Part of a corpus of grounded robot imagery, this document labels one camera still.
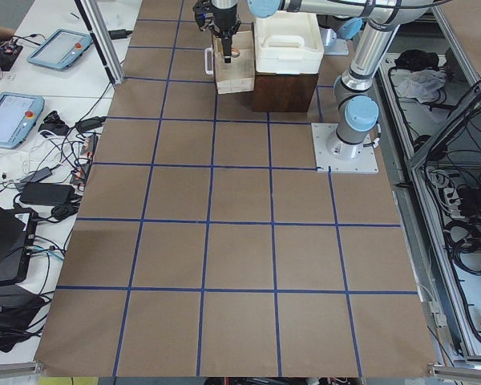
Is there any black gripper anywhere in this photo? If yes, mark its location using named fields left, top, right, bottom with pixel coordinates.
left=208, top=0, right=241, bottom=63

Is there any wooden drawer with white handle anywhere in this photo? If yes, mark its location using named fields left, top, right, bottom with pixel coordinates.
left=204, top=30, right=255, bottom=95

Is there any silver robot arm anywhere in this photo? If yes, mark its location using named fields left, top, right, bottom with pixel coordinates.
left=333, top=19, right=386, bottom=160
left=192, top=1, right=445, bottom=63

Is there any white plastic tray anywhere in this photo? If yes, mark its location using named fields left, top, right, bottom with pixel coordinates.
left=254, top=11, right=324, bottom=75

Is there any dark brown wooden cabinet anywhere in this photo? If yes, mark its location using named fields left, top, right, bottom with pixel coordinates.
left=252, top=72, right=319, bottom=113

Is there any upper blue teach pendant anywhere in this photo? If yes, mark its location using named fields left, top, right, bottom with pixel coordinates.
left=27, top=29, right=92, bottom=71

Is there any blue teach pendant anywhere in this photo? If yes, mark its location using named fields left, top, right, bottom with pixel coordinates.
left=27, top=29, right=92, bottom=71
left=0, top=92, right=45, bottom=149

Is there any white crumpled cloth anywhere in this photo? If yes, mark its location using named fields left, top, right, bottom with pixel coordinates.
left=396, top=69, right=447, bottom=103

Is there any lower blue teach pendant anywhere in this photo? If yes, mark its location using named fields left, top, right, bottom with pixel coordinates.
left=0, top=92, right=45, bottom=149

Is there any black power adapter brick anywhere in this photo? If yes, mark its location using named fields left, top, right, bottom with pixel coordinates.
left=19, top=183, right=75, bottom=206

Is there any black laptop computer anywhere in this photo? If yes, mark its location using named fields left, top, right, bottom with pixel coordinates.
left=0, top=207, right=38, bottom=286

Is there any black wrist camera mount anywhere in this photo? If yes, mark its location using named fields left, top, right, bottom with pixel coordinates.
left=192, top=0, right=213, bottom=31

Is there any aluminium frame post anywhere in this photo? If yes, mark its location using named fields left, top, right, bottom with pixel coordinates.
left=75, top=0, right=124, bottom=86

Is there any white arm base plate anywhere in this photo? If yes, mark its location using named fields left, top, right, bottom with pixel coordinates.
left=311, top=123, right=378, bottom=174

